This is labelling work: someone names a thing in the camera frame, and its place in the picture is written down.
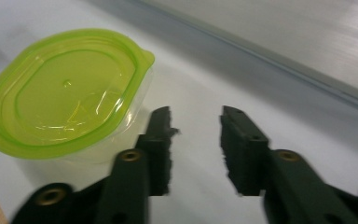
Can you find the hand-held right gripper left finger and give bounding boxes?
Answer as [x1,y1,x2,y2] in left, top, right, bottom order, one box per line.
[134,105,180,197]

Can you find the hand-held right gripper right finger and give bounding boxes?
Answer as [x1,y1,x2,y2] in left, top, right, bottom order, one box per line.
[219,105,270,197]

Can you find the small rounded green-lidded plastic container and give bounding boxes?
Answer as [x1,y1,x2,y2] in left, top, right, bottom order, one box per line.
[0,27,156,165]

